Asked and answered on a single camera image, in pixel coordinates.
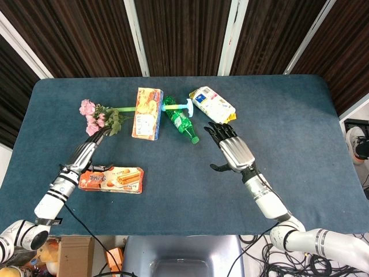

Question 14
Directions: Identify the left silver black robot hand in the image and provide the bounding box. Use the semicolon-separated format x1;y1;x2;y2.
59;127;114;176

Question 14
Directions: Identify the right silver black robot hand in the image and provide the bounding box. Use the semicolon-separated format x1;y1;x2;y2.
204;121;256;173

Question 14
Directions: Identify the orange egg roll biscuit box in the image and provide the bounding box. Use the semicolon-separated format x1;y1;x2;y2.
78;166;145;194

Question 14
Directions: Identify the pink artificial flower bouquet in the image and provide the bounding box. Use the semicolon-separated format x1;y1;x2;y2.
79;99;135;137

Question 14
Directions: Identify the white yellow snack bag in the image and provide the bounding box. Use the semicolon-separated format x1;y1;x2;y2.
189;85;238;125

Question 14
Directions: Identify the blue table cloth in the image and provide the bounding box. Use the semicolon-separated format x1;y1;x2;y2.
0;74;369;237

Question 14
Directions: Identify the green plastic soda bottle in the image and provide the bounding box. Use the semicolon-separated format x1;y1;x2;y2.
163;95;201;144

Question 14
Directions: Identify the green blue toy syringe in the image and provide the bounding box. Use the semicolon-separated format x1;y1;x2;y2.
111;98;194;118

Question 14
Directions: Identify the yellow blue cracker box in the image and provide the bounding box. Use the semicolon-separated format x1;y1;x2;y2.
131;87;164;141

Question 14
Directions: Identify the brown cardboard box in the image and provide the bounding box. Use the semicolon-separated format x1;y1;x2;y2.
57;235;96;277

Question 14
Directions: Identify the orange plastic block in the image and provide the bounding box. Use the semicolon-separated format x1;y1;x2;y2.
104;247;126;274

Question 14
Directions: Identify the grey plastic chair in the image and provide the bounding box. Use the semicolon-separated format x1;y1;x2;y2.
121;235;246;277

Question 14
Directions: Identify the white orange sneaker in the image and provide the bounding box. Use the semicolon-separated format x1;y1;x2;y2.
345;126;369;166

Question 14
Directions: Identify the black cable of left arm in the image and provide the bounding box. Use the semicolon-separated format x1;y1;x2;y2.
62;201;133;277

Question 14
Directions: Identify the black cable bundle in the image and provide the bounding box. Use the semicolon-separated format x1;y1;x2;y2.
239;227;358;277

